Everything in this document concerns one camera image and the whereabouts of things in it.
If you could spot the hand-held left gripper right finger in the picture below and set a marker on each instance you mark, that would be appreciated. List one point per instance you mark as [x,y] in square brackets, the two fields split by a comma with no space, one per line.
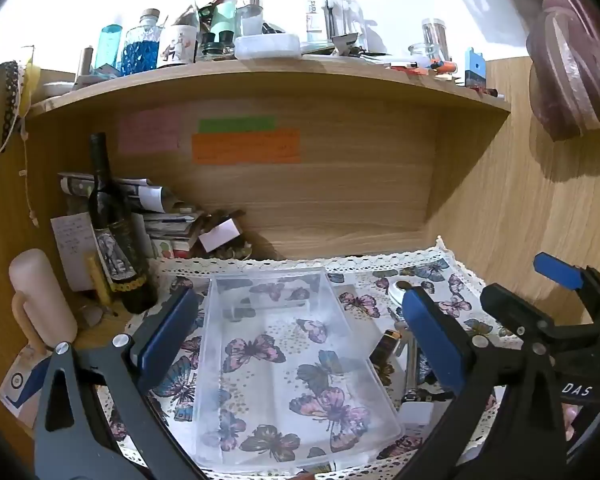
[425,330]

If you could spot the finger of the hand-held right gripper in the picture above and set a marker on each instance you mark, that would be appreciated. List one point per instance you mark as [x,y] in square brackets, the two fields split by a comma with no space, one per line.
[510,305]
[555,270]

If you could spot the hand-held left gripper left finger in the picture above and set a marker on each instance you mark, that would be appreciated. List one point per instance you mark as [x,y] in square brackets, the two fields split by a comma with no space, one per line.
[165,330]

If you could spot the clear plastic box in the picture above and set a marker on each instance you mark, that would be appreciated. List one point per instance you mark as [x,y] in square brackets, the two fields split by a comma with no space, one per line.
[280,360]

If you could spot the person's right hand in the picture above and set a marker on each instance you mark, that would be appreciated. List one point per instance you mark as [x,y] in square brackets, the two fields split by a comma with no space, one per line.
[570,420]

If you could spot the black gold lighter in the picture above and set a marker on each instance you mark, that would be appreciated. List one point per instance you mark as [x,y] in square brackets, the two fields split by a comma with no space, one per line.
[384,349]

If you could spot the butterfly print lace cloth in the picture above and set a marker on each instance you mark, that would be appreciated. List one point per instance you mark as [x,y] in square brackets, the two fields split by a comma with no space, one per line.
[360,305]

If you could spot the yellow tube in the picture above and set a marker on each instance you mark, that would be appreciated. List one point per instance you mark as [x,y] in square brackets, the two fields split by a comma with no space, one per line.
[99,280]

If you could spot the dark wine bottle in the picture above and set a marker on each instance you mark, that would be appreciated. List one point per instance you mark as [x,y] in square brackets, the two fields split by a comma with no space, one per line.
[115,240]

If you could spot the stack of books and papers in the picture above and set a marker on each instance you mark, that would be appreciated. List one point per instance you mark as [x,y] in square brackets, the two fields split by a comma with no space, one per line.
[170,225]

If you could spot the white paper card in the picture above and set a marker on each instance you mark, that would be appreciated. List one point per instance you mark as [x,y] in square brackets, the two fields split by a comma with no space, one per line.
[220,236]

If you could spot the white handwritten note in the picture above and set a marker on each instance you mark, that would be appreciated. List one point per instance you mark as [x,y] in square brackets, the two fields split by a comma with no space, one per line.
[72,245]

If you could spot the blue white paper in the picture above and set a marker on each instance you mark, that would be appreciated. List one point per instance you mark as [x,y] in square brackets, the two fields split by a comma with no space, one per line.
[17,385]

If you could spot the brown striped curtain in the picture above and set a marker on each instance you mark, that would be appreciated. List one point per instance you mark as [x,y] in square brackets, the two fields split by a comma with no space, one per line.
[565,75]

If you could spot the pink sticky note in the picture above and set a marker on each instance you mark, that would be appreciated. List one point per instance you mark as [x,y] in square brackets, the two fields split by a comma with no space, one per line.
[150,131]

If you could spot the orange sticky note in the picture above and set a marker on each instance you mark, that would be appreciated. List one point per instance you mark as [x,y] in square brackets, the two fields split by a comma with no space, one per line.
[245,146]

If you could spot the blue box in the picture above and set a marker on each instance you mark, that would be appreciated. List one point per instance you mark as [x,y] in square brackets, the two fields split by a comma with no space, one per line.
[475,67]

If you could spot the green sticky note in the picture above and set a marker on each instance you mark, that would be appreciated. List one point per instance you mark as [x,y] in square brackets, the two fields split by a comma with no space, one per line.
[237,124]

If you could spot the clear cylinder jar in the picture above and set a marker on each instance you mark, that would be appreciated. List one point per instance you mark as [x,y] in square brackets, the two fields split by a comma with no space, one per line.
[435,35]

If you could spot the blue bead glass bottle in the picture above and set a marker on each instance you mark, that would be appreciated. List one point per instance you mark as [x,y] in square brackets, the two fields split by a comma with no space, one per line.
[140,52]

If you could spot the lace ribbon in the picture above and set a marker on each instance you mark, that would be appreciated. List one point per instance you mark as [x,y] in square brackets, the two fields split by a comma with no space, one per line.
[10,95]

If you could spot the white label corked bottle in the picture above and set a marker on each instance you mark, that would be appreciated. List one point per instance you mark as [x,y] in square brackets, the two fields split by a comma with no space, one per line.
[179,42]

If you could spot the teal bottle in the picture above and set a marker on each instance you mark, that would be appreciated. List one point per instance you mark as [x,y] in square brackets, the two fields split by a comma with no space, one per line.
[108,47]

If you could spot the black binoculars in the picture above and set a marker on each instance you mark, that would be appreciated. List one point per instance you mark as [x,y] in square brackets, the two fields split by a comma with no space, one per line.
[217,45]

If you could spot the white flat box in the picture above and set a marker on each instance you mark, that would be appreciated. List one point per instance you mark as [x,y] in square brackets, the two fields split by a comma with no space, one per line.
[267,46]

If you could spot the green spray bottle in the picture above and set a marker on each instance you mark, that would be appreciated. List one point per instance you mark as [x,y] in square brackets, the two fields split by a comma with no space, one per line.
[226,17]

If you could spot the small clear jar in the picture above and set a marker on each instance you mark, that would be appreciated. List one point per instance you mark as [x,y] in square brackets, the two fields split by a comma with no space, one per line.
[251,22]

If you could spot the large clear glass jar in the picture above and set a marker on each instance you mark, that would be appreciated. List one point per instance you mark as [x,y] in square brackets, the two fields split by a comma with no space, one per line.
[340,15]

